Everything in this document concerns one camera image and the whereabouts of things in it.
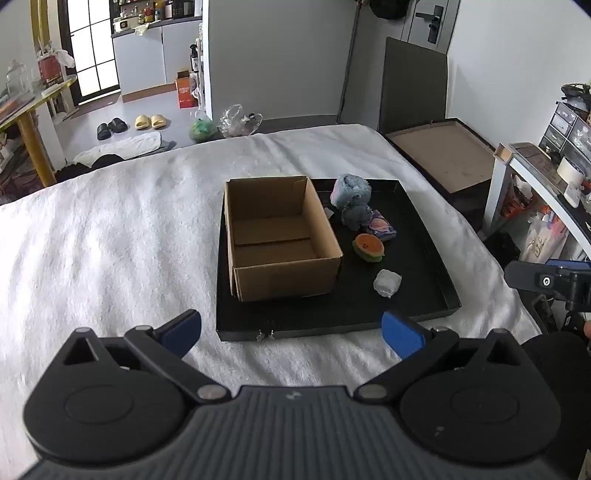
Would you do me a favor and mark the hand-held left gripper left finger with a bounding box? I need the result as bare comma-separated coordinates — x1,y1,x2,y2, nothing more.
48,310,232,407

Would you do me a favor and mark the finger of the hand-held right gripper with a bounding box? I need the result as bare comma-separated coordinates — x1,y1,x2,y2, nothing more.
503,260,561,293

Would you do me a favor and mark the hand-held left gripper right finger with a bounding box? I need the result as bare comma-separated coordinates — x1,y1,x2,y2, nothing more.
353,310,536,407

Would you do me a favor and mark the black tray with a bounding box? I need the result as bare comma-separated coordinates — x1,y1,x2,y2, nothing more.
215,178,462,343

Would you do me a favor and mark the hamburger plush toy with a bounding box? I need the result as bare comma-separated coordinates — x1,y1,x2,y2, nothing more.
352,233,386,263

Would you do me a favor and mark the purple printed packet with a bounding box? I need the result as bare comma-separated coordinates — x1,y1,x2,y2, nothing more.
365,210,398,242

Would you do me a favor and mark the brown cardboard box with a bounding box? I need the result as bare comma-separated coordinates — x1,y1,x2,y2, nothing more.
224,174,344,304

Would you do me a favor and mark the large fluffy blue plush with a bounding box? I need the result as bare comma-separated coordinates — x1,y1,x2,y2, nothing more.
331,174,373,209

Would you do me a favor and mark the white shopping bag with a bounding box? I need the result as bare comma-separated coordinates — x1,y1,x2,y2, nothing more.
519,214,570,265

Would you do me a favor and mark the person's leg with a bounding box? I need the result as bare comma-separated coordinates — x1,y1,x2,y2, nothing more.
521,331,591,376

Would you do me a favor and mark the white side desk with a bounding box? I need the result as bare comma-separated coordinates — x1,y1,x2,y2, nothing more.
482,142,591,261

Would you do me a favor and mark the white cup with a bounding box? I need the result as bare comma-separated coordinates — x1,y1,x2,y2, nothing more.
556,156,588,186

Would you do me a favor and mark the white fluffy blanket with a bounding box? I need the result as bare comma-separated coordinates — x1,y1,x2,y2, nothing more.
0,124,542,467

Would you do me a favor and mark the small grey-blue plush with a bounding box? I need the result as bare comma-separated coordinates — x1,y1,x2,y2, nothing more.
342,203,373,232

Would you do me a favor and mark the black box with brown inside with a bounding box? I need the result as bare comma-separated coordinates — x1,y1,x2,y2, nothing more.
385,117,498,232

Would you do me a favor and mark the grey drawer organizer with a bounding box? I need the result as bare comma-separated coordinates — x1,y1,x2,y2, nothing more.
539,99,591,163

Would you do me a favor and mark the black clothing pile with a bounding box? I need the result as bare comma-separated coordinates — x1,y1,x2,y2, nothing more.
55,154,126,184

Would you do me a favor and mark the white floor towel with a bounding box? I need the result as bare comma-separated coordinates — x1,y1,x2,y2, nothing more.
73,131,163,165

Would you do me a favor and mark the green plastic bag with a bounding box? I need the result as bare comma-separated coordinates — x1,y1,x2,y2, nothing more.
189,111,216,143

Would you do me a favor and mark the clear plastic bag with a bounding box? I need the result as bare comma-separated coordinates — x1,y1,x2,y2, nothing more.
218,104,263,138

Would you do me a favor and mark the dark leaning board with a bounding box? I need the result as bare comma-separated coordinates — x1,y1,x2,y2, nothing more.
378,36,449,135

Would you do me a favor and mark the orange carton box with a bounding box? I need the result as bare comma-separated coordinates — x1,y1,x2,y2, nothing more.
175,71,200,110

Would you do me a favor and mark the yellow round table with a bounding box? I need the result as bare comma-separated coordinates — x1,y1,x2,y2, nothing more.
0,75,78,188

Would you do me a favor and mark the black door lock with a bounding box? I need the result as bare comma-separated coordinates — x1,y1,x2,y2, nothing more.
414,5,445,45

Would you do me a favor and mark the white kitchen cabinet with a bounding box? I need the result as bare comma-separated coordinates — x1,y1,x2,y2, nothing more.
112,17,204,101

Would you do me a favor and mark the red canister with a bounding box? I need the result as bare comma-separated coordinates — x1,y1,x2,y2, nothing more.
38,52,64,87

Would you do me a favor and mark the glass jar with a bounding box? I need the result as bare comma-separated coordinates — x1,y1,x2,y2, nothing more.
5,59,34,100

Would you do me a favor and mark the black framed glass door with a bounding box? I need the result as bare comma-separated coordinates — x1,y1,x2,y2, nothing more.
64,0,122,99

